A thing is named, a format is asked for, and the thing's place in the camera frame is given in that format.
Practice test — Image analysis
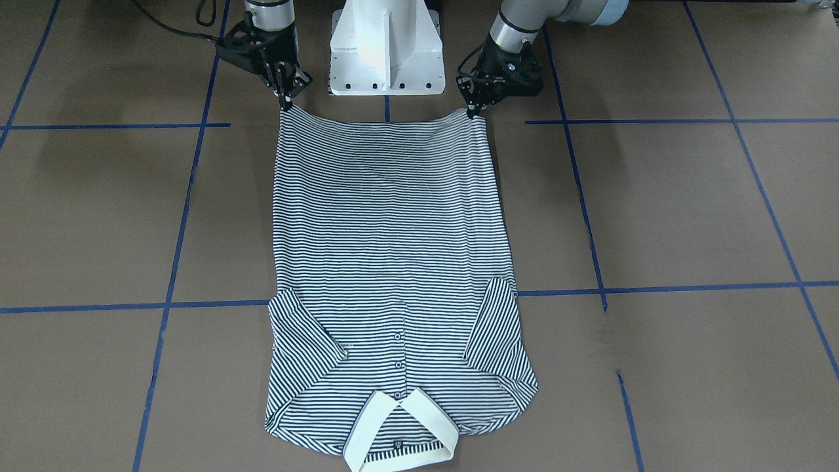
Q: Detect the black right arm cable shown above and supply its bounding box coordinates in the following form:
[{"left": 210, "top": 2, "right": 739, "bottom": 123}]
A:
[{"left": 131, "top": 0, "right": 246, "bottom": 44}]

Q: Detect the blue white striped polo shirt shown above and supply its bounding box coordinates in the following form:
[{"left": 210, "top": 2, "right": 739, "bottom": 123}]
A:
[{"left": 264, "top": 106, "right": 539, "bottom": 471}]

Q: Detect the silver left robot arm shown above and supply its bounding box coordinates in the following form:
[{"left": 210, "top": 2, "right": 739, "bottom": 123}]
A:
[{"left": 456, "top": 1, "right": 629, "bottom": 119}]

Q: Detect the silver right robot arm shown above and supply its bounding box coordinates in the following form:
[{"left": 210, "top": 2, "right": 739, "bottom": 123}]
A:
[{"left": 216, "top": 1, "right": 312, "bottom": 111}]

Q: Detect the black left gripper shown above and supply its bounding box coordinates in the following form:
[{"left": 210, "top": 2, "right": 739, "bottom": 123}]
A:
[{"left": 456, "top": 35, "right": 543, "bottom": 119}]

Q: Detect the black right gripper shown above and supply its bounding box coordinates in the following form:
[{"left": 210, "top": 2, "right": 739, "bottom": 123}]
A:
[{"left": 215, "top": 20, "right": 309, "bottom": 109}]

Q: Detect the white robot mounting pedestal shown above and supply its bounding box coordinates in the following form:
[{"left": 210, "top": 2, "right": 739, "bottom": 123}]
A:
[{"left": 328, "top": 1, "right": 446, "bottom": 96}]

